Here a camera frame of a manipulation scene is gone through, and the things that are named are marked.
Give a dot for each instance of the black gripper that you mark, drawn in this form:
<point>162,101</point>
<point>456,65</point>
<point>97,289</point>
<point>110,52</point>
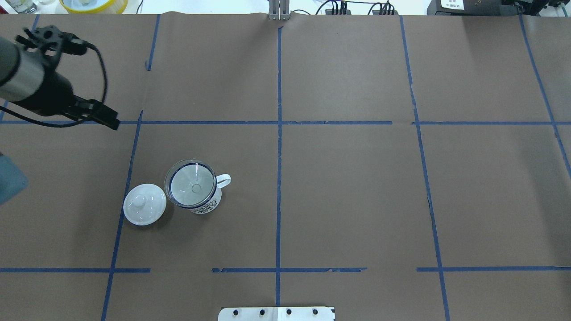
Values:
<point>50,96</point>

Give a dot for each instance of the white cup lid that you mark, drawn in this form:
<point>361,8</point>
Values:
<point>144,204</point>

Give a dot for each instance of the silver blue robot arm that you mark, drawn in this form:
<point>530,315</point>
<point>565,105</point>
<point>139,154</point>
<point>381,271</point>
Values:
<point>29,79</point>

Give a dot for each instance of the white enamel cup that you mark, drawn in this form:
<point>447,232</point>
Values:
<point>200,189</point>

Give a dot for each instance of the yellow tape roll with bowl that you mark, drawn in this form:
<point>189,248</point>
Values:
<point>94,6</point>

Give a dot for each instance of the clear black cap bottle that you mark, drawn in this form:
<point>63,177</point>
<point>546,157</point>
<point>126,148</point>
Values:
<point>22,6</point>

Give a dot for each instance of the black computer box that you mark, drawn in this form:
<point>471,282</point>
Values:
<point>470,8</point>

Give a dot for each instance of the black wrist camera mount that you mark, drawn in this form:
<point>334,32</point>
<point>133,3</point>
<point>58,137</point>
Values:
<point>48,44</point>

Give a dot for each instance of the aluminium frame post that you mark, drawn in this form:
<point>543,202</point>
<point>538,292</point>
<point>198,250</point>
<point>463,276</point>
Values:
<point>279,10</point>

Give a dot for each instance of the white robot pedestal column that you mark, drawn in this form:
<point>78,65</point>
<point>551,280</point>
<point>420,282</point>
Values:
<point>301,313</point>

